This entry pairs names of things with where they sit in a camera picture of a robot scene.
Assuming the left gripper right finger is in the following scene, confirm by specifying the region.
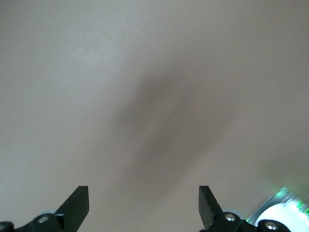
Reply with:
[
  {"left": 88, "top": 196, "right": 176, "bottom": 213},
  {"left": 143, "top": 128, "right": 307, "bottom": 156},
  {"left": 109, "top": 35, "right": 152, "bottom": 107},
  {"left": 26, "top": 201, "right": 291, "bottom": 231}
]
[{"left": 194, "top": 185, "right": 258, "bottom": 232}]

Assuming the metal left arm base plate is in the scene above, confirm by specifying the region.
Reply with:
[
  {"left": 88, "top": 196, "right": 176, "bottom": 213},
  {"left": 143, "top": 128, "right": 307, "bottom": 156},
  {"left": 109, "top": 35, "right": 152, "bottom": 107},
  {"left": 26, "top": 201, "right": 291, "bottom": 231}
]
[{"left": 247, "top": 186, "right": 309, "bottom": 222}]

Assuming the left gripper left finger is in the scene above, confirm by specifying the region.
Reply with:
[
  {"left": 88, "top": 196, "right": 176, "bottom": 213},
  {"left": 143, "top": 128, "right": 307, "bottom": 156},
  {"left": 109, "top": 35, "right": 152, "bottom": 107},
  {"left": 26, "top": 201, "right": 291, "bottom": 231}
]
[{"left": 14, "top": 185, "right": 90, "bottom": 232}]

